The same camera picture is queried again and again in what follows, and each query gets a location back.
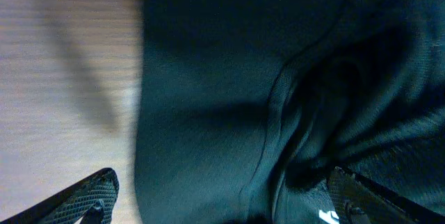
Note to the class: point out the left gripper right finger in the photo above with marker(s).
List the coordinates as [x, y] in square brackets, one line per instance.
[359, 200]

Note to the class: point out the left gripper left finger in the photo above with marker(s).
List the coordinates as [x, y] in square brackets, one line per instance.
[90, 200]

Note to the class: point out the black t-shirt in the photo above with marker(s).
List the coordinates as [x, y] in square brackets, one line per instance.
[247, 105]

